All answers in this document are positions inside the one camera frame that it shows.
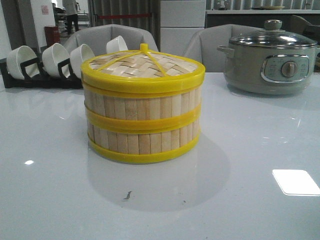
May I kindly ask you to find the grey armchair right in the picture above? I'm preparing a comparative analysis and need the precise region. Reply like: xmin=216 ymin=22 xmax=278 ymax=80
xmin=183 ymin=24 xmax=259 ymax=73

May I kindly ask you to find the person in background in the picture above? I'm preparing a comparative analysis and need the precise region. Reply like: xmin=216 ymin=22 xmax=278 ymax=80
xmin=62 ymin=0 xmax=79 ymax=35

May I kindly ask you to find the white bowl far left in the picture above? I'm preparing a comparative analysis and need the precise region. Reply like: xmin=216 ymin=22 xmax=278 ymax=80
xmin=6 ymin=45 xmax=37 ymax=80

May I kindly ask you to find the red barrier belt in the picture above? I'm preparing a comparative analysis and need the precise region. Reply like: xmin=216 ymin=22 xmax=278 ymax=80
xmin=91 ymin=12 xmax=154 ymax=29

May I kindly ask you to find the red cabinet box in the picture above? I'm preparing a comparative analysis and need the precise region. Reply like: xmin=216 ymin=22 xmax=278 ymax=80
xmin=44 ymin=25 xmax=60 ymax=47

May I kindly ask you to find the white cabinet column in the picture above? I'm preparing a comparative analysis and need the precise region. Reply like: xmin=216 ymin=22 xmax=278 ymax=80
xmin=159 ymin=0 xmax=206 ymax=56

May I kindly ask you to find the dark counter sideboard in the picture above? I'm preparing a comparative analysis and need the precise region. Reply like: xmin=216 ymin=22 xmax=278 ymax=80
xmin=205 ymin=9 xmax=320 ymax=29

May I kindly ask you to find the white bowl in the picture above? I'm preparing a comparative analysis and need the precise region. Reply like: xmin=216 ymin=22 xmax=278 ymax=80
xmin=106 ymin=35 xmax=128 ymax=54
xmin=42 ymin=43 xmax=70 ymax=78
xmin=6 ymin=45 xmax=37 ymax=80
xmin=70 ymin=44 xmax=95 ymax=79

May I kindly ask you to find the white bowl far right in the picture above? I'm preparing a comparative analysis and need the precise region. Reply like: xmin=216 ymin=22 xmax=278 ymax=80
xmin=106 ymin=35 xmax=128 ymax=54

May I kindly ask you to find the black dish rack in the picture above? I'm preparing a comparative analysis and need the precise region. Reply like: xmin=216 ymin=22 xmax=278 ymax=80
xmin=0 ymin=57 xmax=83 ymax=89

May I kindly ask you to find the woven bamboo steamer lid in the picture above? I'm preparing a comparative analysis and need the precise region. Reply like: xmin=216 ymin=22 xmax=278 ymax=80
xmin=80 ymin=43 xmax=206 ymax=98

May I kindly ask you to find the bamboo steamer tray yellow rim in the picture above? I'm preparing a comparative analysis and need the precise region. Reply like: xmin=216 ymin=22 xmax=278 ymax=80
xmin=84 ymin=85 xmax=202 ymax=131

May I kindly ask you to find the grey electric cooking pot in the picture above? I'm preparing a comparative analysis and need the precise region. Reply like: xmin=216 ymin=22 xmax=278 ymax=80
xmin=217 ymin=19 xmax=320 ymax=95

